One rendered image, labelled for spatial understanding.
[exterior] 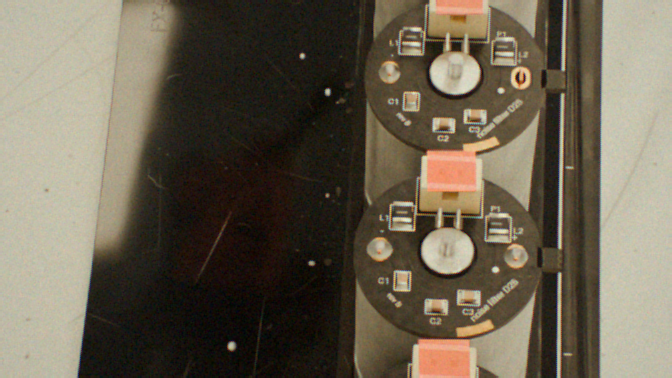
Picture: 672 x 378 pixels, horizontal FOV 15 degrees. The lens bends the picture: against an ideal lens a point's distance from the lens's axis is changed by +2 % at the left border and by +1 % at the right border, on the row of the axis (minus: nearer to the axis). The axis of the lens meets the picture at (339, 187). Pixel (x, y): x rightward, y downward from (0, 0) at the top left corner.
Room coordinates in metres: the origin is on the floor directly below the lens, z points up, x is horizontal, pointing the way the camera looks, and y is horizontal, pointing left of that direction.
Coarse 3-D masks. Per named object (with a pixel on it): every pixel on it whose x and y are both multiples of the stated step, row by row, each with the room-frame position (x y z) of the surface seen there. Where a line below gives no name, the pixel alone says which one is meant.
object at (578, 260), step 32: (576, 0) 0.21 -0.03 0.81; (576, 32) 0.20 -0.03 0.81; (576, 64) 0.20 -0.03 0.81; (576, 96) 0.19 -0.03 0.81; (576, 128) 0.18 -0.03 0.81; (576, 160) 0.18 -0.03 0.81; (576, 192) 0.17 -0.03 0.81; (576, 224) 0.17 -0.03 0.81; (544, 256) 0.17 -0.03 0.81; (576, 256) 0.16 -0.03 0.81; (576, 288) 0.16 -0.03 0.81; (576, 320) 0.16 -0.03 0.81; (576, 352) 0.15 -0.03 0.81
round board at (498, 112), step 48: (384, 48) 0.20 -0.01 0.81; (432, 48) 0.20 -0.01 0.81; (480, 48) 0.20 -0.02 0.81; (528, 48) 0.20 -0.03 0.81; (384, 96) 0.19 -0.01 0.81; (432, 96) 0.19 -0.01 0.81; (480, 96) 0.19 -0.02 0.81; (528, 96) 0.19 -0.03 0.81; (432, 144) 0.18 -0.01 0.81; (480, 144) 0.18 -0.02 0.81
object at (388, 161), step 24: (432, 72) 0.19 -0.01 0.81; (480, 72) 0.19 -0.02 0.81; (456, 96) 0.19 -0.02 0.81; (384, 144) 0.19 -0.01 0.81; (528, 144) 0.19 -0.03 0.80; (384, 168) 0.19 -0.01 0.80; (408, 168) 0.18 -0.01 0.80; (504, 168) 0.18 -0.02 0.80; (528, 168) 0.19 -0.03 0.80; (528, 192) 0.19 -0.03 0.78
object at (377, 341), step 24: (432, 240) 0.17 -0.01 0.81; (456, 240) 0.17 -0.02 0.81; (432, 264) 0.16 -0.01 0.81; (456, 264) 0.16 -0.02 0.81; (360, 312) 0.16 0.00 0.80; (528, 312) 0.16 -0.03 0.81; (360, 336) 0.16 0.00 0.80; (384, 336) 0.16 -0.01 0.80; (408, 336) 0.15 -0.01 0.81; (504, 336) 0.16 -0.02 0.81; (528, 336) 0.16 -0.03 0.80; (360, 360) 0.16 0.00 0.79; (384, 360) 0.16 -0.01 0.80; (408, 360) 0.15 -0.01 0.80; (480, 360) 0.15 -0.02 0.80; (504, 360) 0.16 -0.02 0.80
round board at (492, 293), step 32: (384, 192) 0.17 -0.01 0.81; (416, 192) 0.17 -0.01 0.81; (384, 224) 0.17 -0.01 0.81; (416, 224) 0.17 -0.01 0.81; (448, 224) 0.17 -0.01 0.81; (480, 224) 0.17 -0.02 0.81; (512, 224) 0.17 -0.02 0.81; (416, 256) 0.16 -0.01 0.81; (480, 256) 0.17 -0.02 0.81; (384, 288) 0.16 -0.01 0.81; (416, 288) 0.16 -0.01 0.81; (448, 288) 0.16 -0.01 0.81; (480, 288) 0.16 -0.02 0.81; (512, 288) 0.16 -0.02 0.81; (416, 320) 0.16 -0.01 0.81; (448, 320) 0.16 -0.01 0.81; (480, 320) 0.16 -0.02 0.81
